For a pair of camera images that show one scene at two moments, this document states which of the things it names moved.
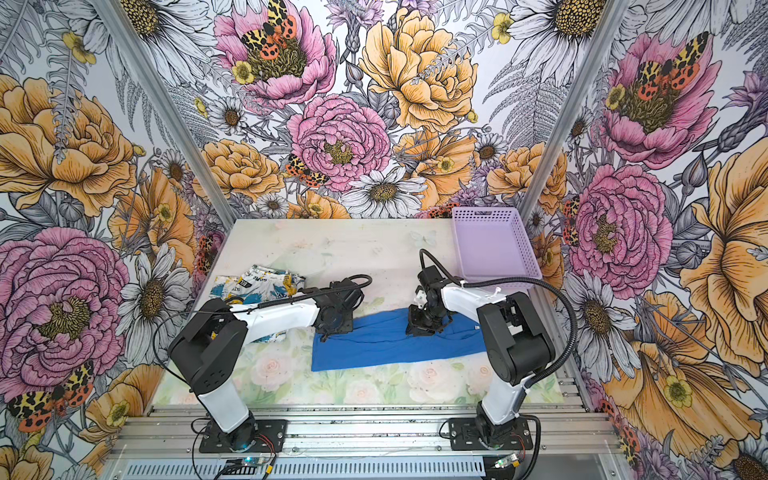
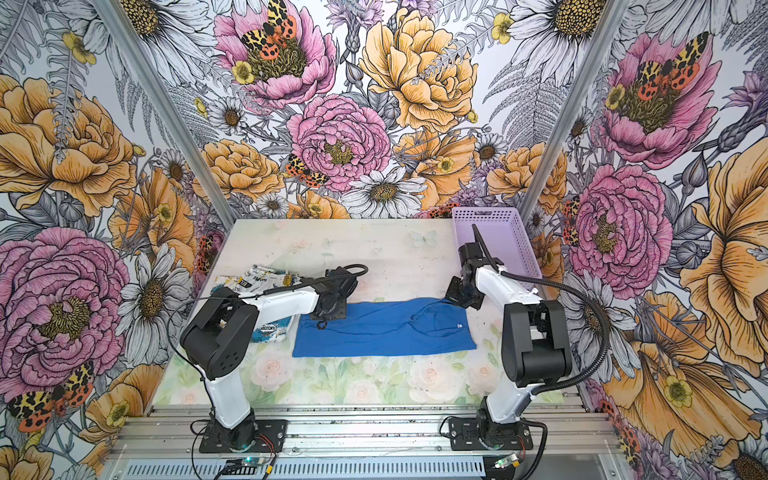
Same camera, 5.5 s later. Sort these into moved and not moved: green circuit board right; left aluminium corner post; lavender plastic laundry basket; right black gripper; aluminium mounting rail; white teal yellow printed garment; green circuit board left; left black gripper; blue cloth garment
Moved: blue cloth garment; right black gripper; left black gripper
Not moved: aluminium mounting rail; white teal yellow printed garment; green circuit board left; green circuit board right; lavender plastic laundry basket; left aluminium corner post
